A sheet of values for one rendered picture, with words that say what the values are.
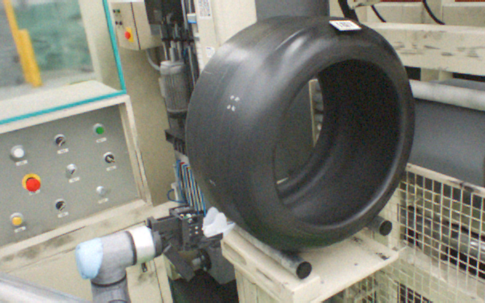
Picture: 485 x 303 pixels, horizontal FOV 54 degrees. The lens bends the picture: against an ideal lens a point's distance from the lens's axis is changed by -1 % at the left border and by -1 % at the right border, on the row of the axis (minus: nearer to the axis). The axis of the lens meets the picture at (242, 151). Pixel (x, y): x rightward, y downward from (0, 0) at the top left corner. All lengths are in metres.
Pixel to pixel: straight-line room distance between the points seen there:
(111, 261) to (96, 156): 0.62
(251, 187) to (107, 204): 0.74
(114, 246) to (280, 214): 0.36
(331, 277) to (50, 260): 0.85
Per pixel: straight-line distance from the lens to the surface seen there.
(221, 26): 1.33
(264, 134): 0.99
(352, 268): 1.37
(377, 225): 1.35
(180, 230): 1.07
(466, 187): 1.38
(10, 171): 1.55
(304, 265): 1.19
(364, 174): 1.43
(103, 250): 1.02
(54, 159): 1.56
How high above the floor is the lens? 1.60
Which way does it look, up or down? 21 degrees down
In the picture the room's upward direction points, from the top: 7 degrees counter-clockwise
